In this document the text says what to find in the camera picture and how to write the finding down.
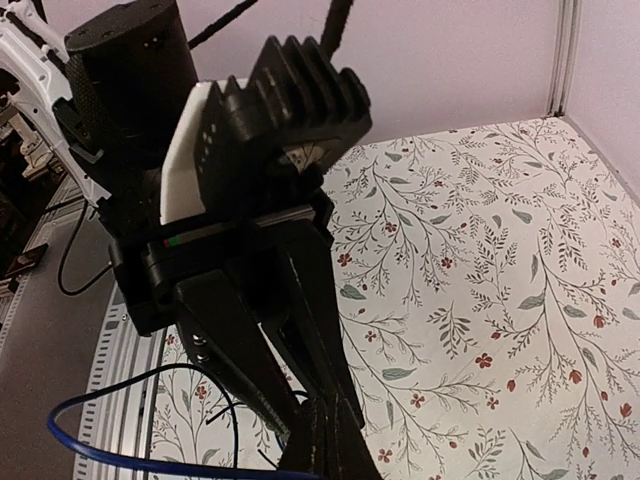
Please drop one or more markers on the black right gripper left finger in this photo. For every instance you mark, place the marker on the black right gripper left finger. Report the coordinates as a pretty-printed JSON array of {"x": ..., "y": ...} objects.
[{"x": 241, "y": 332}]

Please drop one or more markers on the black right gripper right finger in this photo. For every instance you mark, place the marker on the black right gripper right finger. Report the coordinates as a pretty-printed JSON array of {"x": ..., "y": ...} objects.
[{"x": 326, "y": 441}]

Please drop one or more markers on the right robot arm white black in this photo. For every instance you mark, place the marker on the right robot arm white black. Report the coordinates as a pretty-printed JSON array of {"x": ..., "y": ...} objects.
[{"x": 131, "y": 71}]

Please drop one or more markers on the floral patterned table mat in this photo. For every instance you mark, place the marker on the floral patterned table mat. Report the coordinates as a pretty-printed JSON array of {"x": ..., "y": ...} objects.
[{"x": 488, "y": 287}]

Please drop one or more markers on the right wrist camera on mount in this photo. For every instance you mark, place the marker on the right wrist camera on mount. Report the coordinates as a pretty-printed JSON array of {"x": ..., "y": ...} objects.
[{"x": 244, "y": 150}]

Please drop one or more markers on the right aluminium frame post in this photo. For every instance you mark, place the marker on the right aluminium frame post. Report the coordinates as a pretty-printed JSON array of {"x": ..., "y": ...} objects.
[{"x": 564, "y": 59}]

